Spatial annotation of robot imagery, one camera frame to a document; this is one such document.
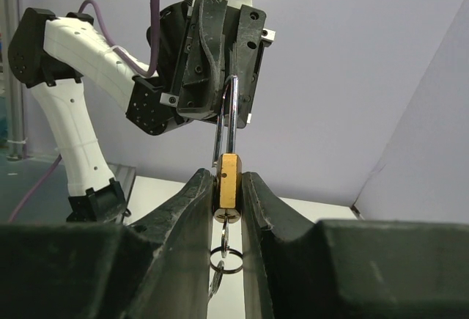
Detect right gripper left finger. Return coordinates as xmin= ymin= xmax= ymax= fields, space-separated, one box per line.
xmin=1 ymin=169 xmax=215 ymax=318

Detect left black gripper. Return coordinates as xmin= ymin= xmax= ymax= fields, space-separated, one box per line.
xmin=159 ymin=0 xmax=272 ymax=128

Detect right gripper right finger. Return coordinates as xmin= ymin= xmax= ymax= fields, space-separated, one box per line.
xmin=241 ymin=172 xmax=468 ymax=318

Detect padlock keys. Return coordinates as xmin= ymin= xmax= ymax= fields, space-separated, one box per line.
xmin=208 ymin=213 xmax=243 ymax=301

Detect brass padlock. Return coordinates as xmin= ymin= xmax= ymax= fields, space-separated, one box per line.
xmin=213 ymin=75 xmax=242 ymax=224

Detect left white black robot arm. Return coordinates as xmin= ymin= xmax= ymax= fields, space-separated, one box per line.
xmin=8 ymin=0 xmax=276 ymax=222

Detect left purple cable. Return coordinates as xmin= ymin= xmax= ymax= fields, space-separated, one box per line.
xmin=7 ymin=0 xmax=162 ymax=224

